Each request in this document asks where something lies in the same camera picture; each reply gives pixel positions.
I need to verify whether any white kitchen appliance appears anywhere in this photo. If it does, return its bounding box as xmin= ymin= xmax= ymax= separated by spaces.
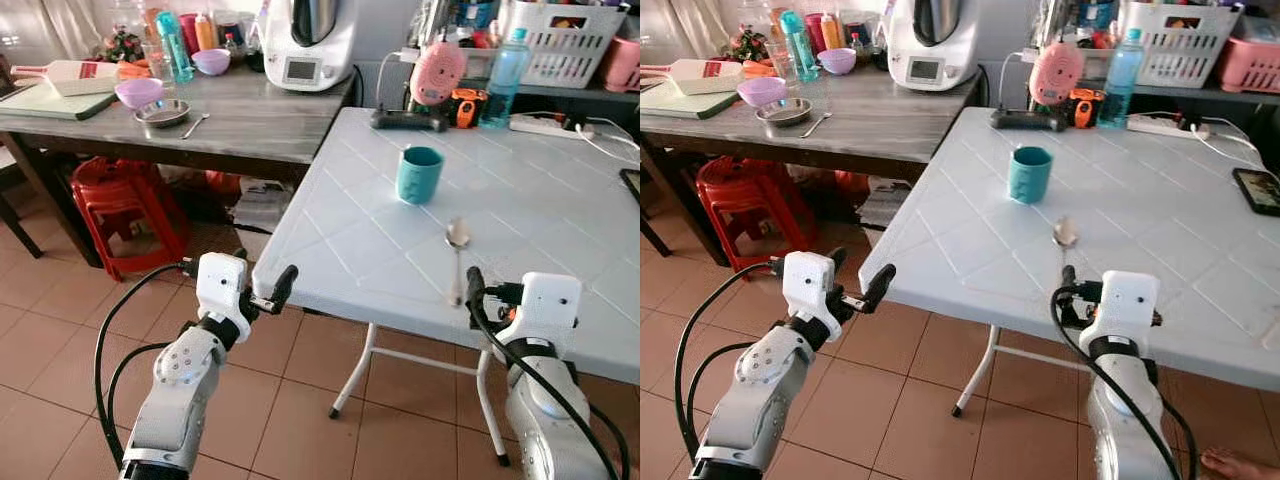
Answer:
xmin=886 ymin=0 xmax=982 ymax=94
xmin=262 ymin=0 xmax=359 ymax=94

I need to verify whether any blue plastic water bottle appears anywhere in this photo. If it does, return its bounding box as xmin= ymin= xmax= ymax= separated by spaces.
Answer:
xmin=1098 ymin=28 xmax=1147 ymax=130
xmin=480 ymin=28 xmax=532 ymax=130

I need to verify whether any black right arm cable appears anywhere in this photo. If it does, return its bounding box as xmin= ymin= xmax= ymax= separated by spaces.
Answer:
xmin=1050 ymin=286 xmax=1199 ymax=480
xmin=468 ymin=292 xmax=631 ymax=480

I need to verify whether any pink plastic basket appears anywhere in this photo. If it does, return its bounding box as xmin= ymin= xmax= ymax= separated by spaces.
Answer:
xmin=599 ymin=37 xmax=641 ymax=94
xmin=1214 ymin=37 xmax=1280 ymax=94

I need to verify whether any teal cup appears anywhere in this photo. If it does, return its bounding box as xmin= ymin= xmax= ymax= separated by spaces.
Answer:
xmin=1007 ymin=146 xmax=1055 ymax=206
xmin=396 ymin=146 xmax=445 ymax=206

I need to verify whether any grey wooden table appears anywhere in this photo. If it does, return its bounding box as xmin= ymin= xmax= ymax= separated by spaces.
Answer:
xmin=640 ymin=68 xmax=986 ymax=276
xmin=0 ymin=68 xmax=361 ymax=271

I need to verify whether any orange black tape measure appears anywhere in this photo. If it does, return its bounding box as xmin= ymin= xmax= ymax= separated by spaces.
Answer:
xmin=1064 ymin=88 xmax=1107 ymax=130
xmin=446 ymin=88 xmax=489 ymax=130

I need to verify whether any teal drinking bottle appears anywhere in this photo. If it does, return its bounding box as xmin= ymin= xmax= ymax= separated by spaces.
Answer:
xmin=155 ymin=10 xmax=195 ymax=85
xmin=780 ymin=10 xmax=820 ymax=85

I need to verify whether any red plastic stool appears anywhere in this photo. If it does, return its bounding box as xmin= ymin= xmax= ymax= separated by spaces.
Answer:
xmin=70 ymin=157 xmax=191 ymax=282
xmin=695 ymin=156 xmax=803 ymax=273

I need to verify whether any person's bare foot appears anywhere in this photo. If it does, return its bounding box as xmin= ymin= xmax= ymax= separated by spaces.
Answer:
xmin=1199 ymin=447 xmax=1280 ymax=480

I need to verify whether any pink handheld fan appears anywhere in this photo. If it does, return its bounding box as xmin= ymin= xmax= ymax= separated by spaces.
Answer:
xmin=1029 ymin=40 xmax=1087 ymax=107
xmin=410 ymin=38 xmax=469 ymax=107

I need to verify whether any white red knife box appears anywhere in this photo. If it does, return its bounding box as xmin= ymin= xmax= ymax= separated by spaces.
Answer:
xmin=10 ymin=59 xmax=123 ymax=97
xmin=640 ymin=58 xmax=747 ymax=97

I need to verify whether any white power strip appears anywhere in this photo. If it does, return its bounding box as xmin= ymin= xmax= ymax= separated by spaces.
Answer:
xmin=509 ymin=112 xmax=593 ymax=140
xmin=1127 ymin=112 xmax=1213 ymax=140

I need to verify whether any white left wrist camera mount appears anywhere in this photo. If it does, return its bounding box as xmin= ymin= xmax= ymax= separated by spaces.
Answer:
xmin=195 ymin=252 xmax=252 ymax=321
xmin=781 ymin=250 xmax=840 ymax=321

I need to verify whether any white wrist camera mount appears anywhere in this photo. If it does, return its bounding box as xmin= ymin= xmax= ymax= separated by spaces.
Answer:
xmin=781 ymin=250 xmax=840 ymax=321
xmin=195 ymin=252 xmax=252 ymax=321
xmin=518 ymin=272 xmax=584 ymax=347
xmin=1096 ymin=270 xmax=1162 ymax=346

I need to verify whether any metal bowl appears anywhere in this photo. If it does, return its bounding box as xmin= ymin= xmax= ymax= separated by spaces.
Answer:
xmin=135 ymin=98 xmax=192 ymax=129
xmin=756 ymin=97 xmax=814 ymax=128

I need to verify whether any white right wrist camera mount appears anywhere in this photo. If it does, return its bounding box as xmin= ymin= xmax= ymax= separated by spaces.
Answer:
xmin=1096 ymin=270 xmax=1162 ymax=346
xmin=518 ymin=272 xmax=584 ymax=347

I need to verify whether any white plastic folding table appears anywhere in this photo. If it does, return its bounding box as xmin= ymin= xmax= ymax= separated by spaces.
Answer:
xmin=860 ymin=107 xmax=1280 ymax=419
xmin=250 ymin=107 xmax=641 ymax=467

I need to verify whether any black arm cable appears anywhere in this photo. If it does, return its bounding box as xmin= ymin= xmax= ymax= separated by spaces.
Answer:
xmin=673 ymin=258 xmax=783 ymax=461
xmin=93 ymin=260 xmax=197 ymax=469
xmin=468 ymin=292 xmax=631 ymax=480
xmin=1050 ymin=286 xmax=1199 ymax=480

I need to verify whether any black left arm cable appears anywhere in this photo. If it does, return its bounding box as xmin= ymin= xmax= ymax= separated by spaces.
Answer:
xmin=673 ymin=258 xmax=783 ymax=461
xmin=93 ymin=260 xmax=197 ymax=469

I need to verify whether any white power cord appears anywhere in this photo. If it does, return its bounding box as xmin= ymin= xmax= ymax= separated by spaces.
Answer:
xmin=1192 ymin=120 xmax=1263 ymax=173
xmin=572 ymin=120 xmax=641 ymax=167

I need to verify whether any large purple bowl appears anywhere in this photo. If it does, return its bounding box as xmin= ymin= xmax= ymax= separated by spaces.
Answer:
xmin=737 ymin=77 xmax=789 ymax=109
xmin=114 ymin=78 xmax=165 ymax=110

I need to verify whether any white plastic basket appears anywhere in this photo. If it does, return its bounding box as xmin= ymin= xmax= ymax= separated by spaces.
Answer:
xmin=1117 ymin=0 xmax=1247 ymax=90
xmin=498 ymin=0 xmax=627 ymax=90

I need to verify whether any black flat device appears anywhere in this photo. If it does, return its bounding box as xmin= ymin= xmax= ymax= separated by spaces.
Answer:
xmin=371 ymin=108 xmax=449 ymax=134
xmin=990 ymin=107 xmax=1067 ymax=132

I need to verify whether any green cutting board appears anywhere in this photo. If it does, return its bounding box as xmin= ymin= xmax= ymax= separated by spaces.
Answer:
xmin=0 ymin=82 xmax=117 ymax=122
xmin=640 ymin=80 xmax=740 ymax=122

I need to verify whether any small red flower plant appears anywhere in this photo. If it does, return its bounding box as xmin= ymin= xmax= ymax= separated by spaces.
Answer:
xmin=719 ymin=27 xmax=772 ymax=64
xmin=94 ymin=27 xmax=147 ymax=64

